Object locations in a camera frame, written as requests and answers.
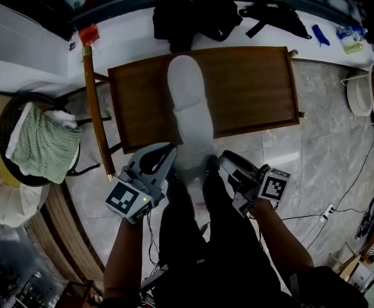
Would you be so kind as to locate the red packet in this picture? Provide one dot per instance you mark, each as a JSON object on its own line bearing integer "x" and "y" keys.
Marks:
{"x": 88, "y": 34}

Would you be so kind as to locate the black window frame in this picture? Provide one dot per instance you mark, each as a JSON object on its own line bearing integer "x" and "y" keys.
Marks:
{"x": 116, "y": 6}

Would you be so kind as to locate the wooden shoe rack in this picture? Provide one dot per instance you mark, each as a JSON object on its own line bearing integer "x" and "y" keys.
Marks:
{"x": 254, "y": 91}

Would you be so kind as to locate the person's black-clothed body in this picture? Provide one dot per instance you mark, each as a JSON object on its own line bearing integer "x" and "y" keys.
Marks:
{"x": 228, "y": 252}

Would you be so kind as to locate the green knitted blanket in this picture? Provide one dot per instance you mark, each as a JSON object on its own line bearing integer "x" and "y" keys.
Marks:
{"x": 42, "y": 146}

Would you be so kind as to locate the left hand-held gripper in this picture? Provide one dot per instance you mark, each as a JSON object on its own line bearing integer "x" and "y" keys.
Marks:
{"x": 125, "y": 201}

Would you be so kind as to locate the black rattan chair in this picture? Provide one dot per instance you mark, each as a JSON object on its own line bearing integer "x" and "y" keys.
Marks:
{"x": 7, "y": 120}

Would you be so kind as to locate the person's right black shoe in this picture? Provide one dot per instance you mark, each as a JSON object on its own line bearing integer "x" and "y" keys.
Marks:
{"x": 212, "y": 167}

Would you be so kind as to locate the white slipper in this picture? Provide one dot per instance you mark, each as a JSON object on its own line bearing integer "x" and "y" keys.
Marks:
{"x": 186, "y": 85}

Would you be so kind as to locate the small wooden stool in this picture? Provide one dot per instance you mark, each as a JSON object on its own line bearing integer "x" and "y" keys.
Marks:
{"x": 344, "y": 261}

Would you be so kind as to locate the person's right forearm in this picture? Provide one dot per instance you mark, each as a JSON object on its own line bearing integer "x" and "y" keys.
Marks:
{"x": 279, "y": 236}

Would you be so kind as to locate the white basket with orange cushion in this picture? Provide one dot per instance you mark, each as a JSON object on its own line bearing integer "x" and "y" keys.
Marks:
{"x": 345, "y": 81}

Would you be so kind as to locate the dark glossy panel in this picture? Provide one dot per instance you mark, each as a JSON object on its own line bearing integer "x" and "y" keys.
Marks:
{"x": 13, "y": 268}

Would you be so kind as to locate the yellow-green bottle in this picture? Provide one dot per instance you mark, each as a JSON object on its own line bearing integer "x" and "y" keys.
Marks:
{"x": 353, "y": 48}

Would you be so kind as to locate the person's left forearm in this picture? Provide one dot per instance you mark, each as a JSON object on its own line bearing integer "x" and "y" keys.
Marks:
{"x": 125, "y": 261}

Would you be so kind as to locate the white power strip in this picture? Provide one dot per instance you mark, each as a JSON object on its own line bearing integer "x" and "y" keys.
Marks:
{"x": 328, "y": 212}

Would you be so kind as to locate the curved wooden platform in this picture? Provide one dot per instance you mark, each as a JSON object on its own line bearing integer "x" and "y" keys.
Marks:
{"x": 68, "y": 229}

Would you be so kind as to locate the black jacket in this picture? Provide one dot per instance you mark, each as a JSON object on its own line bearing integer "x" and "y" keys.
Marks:
{"x": 190, "y": 18}

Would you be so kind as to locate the blue cloth item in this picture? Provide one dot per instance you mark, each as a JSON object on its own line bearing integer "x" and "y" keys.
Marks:
{"x": 320, "y": 35}

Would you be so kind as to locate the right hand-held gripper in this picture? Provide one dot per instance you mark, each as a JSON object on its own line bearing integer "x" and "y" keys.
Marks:
{"x": 273, "y": 186}

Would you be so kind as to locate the white flower-shaped cushion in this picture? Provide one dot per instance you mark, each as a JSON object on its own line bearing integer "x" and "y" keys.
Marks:
{"x": 7, "y": 201}

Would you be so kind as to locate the blue-labelled water bottle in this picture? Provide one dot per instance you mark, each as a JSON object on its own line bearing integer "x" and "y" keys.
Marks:
{"x": 350, "y": 33}

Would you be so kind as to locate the brown wooden chair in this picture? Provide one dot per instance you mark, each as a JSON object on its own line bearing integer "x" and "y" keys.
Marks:
{"x": 77, "y": 295}

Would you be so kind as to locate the white cabinet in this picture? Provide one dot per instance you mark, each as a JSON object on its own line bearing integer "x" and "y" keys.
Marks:
{"x": 372, "y": 281}

